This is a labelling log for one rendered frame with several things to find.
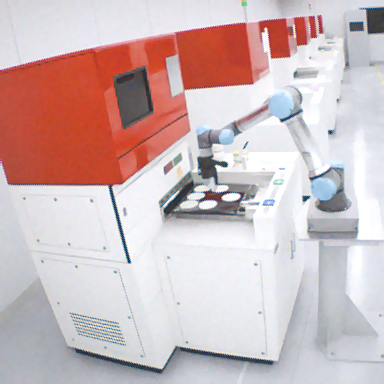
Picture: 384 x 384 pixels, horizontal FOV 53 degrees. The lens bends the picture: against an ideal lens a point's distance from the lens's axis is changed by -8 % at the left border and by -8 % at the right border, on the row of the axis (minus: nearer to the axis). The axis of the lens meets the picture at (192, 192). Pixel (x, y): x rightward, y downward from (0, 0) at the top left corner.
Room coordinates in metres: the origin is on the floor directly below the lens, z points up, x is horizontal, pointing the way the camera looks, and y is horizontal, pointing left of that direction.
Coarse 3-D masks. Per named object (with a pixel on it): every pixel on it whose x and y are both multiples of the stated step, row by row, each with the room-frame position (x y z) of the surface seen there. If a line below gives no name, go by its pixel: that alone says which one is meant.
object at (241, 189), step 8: (200, 184) 2.32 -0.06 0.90; (224, 184) 2.25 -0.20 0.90; (232, 184) 2.23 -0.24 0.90; (240, 184) 2.21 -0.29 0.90; (248, 184) 2.19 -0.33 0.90; (192, 192) 2.22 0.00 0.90; (208, 192) 2.18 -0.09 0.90; (216, 192) 2.16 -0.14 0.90; (224, 192) 2.14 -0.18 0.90; (232, 192) 2.12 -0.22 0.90; (240, 192) 2.10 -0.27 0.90; (184, 200) 2.12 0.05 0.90; (192, 200) 2.11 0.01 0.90; (200, 200) 2.09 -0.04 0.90; (208, 200) 2.07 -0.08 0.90; (216, 200) 2.05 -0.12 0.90; (224, 200) 2.03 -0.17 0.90; (232, 200) 2.01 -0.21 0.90; (240, 200) 1.99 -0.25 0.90; (176, 208) 2.03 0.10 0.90; (184, 208) 2.02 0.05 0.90; (192, 208) 2.00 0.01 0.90; (200, 208) 1.98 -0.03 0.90; (208, 208) 1.97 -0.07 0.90; (216, 208) 1.95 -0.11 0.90; (224, 208) 1.94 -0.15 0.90; (232, 208) 1.92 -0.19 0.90
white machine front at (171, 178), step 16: (176, 144) 2.28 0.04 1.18; (160, 160) 2.08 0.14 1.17; (144, 176) 1.91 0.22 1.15; (160, 176) 2.05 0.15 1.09; (176, 176) 2.22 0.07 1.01; (112, 192) 1.67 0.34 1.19; (128, 192) 1.76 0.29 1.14; (144, 192) 1.88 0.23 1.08; (160, 192) 2.02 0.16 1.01; (128, 208) 1.74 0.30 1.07; (144, 208) 1.86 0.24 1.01; (128, 224) 1.71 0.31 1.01; (144, 224) 1.83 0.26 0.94; (160, 224) 1.96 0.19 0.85; (128, 240) 1.68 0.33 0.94; (144, 240) 1.80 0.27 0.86; (128, 256) 1.67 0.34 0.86
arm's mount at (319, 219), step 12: (312, 204) 1.81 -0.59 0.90; (348, 204) 1.73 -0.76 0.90; (312, 216) 1.69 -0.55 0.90; (324, 216) 1.66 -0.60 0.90; (336, 216) 1.64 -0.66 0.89; (348, 216) 1.62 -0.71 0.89; (312, 228) 1.68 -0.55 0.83; (324, 228) 1.65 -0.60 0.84; (336, 228) 1.63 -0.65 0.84; (348, 228) 1.61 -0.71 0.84
